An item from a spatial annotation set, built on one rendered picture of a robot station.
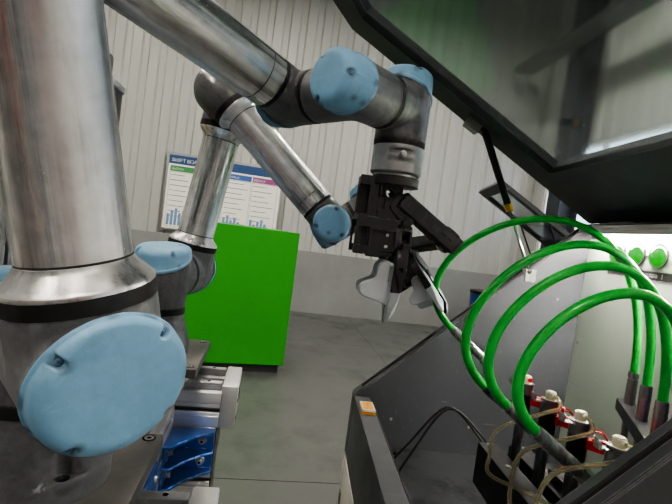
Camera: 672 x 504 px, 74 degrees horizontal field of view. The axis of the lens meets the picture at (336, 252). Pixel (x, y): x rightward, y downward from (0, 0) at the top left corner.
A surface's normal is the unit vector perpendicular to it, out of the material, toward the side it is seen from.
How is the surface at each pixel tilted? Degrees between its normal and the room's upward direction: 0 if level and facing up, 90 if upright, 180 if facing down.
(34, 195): 99
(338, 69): 90
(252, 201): 90
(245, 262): 90
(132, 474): 0
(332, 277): 90
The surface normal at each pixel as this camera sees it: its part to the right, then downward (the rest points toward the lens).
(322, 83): -0.69, -0.06
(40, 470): 0.66, -0.18
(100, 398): 0.71, 0.25
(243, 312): 0.29, 0.07
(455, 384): 0.07, 0.05
